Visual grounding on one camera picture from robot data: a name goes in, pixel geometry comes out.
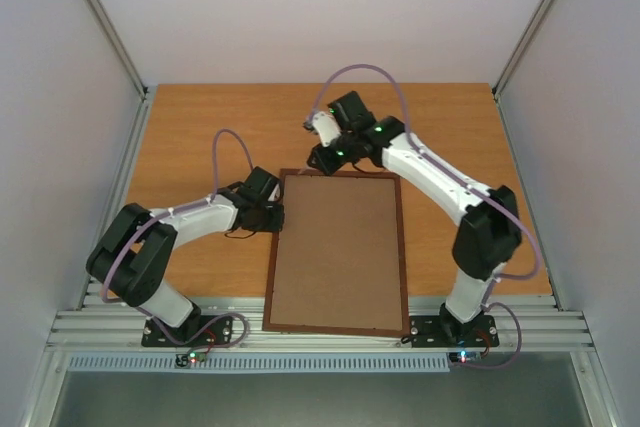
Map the aluminium corner post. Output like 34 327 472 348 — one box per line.
57 0 150 98
492 0 589 98

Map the brown wooden picture frame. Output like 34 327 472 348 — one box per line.
262 168 410 339

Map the purple cable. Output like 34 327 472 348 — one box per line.
309 63 541 372
99 128 251 348

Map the right aluminium corner post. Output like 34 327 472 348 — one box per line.
492 0 589 98

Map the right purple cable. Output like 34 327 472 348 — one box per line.
309 63 541 372

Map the aluminium rail base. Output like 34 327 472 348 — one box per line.
47 281 595 352

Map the grey slotted cable duct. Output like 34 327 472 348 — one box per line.
67 351 450 375

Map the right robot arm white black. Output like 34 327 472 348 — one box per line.
304 91 522 344

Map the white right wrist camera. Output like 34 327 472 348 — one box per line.
303 111 342 147

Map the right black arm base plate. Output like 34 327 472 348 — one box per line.
402 314 500 348

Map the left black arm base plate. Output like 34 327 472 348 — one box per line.
141 315 234 348

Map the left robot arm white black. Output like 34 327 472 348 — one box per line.
86 167 285 346

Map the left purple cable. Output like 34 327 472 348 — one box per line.
99 128 251 348

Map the left aluminium corner post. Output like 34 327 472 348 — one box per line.
57 0 150 98

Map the left small circuit board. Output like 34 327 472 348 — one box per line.
174 352 208 368

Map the small circuit board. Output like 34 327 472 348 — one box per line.
449 350 489 364
174 352 208 368

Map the right small circuit board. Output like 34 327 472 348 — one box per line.
449 350 489 364

